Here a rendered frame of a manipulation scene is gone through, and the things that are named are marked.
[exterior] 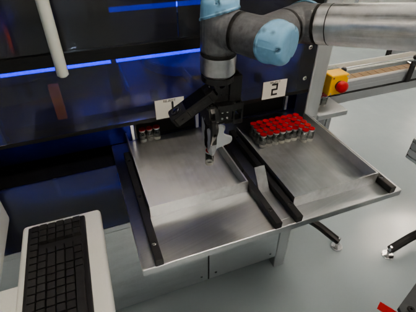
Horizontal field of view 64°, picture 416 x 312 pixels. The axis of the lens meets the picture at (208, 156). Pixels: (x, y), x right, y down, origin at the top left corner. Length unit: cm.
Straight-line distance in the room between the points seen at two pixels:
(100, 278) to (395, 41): 76
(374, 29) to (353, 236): 156
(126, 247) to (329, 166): 77
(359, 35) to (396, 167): 209
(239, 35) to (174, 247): 46
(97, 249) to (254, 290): 102
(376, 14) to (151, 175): 64
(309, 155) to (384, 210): 132
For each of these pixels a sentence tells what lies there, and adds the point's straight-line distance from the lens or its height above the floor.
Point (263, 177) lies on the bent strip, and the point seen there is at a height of 91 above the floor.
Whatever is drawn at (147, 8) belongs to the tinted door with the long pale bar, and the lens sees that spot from 87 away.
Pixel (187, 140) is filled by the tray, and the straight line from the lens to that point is 107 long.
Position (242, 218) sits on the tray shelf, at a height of 88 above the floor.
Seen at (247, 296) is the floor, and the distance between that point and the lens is 172.
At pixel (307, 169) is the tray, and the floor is 88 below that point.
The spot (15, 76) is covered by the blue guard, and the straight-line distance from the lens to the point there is 90.
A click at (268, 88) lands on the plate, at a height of 103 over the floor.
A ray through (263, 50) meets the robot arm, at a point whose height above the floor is 129.
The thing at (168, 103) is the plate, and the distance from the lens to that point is 96.
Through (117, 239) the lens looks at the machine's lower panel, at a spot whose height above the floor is 53.
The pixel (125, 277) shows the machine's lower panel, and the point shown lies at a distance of 145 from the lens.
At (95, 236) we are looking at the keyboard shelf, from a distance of 92.
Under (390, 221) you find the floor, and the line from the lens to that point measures 226.
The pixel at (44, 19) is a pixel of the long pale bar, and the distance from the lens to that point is 78.
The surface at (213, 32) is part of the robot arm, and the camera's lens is 66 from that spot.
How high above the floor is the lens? 149
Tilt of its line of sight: 37 degrees down
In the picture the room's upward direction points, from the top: straight up
